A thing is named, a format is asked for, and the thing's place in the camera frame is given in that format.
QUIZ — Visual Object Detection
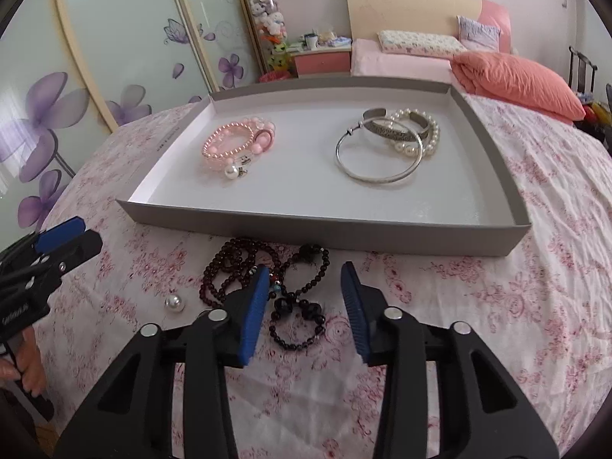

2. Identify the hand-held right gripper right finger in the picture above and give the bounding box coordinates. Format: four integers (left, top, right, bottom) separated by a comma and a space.
339, 261, 560, 459

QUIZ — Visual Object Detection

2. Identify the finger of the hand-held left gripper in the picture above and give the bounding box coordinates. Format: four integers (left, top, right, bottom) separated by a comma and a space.
24, 229, 103, 282
0, 216, 87, 271

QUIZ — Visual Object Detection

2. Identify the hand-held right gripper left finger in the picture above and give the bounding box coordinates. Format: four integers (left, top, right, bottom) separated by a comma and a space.
52, 265, 272, 459

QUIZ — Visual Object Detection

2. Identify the dark bead bracelet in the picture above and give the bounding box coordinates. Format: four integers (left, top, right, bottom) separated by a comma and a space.
270, 244, 332, 351

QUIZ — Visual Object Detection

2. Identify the grey cardboard tray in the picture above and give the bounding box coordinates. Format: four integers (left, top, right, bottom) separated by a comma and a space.
116, 79, 531, 259

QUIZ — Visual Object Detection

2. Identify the thin silver bangle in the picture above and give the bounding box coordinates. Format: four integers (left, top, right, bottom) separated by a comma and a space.
335, 122, 424, 184

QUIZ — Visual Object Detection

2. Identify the pink pearl bracelet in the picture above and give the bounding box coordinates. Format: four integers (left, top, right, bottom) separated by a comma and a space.
201, 123, 255, 171

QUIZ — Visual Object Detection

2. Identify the pink large-bead bracelet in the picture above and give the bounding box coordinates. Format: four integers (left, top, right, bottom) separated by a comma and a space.
239, 116, 277, 155

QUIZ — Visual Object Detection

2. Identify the silver cuff bracelet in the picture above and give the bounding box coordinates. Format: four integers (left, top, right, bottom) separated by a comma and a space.
362, 107, 434, 148

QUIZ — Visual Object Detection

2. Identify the white pearl bracelet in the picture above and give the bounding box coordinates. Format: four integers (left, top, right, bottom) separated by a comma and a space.
389, 107, 441, 159

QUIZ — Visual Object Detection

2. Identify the person's left hand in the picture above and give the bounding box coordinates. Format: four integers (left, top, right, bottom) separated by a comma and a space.
0, 332, 47, 399

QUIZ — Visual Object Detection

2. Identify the flower-print sliding-door wardrobe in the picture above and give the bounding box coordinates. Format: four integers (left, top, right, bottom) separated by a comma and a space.
0, 0, 263, 233

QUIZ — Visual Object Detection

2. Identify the bed with pink sheet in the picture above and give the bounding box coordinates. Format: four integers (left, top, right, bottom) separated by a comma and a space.
350, 39, 469, 93

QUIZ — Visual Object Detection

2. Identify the pink nightstand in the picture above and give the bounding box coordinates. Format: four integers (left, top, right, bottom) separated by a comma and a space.
290, 33, 353, 79

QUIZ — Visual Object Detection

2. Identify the white patterned pillow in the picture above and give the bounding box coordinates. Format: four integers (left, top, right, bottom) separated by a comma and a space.
377, 29, 469, 57

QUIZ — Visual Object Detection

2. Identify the folded orange quilt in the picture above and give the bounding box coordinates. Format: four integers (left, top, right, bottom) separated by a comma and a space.
452, 52, 587, 123

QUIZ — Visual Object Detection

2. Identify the plush toy display tube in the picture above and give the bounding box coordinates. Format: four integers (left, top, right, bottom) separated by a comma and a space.
244, 0, 292, 75

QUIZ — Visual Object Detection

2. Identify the lavender pillow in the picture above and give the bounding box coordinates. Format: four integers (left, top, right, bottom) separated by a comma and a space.
456, 14, 502, 51

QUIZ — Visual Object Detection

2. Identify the beige and pink headboard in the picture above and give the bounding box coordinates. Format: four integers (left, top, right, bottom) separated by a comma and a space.
344, 0, 513, 54

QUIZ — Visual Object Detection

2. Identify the dark wooden chair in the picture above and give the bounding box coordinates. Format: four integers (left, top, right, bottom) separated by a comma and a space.
568, 45, 599, 97

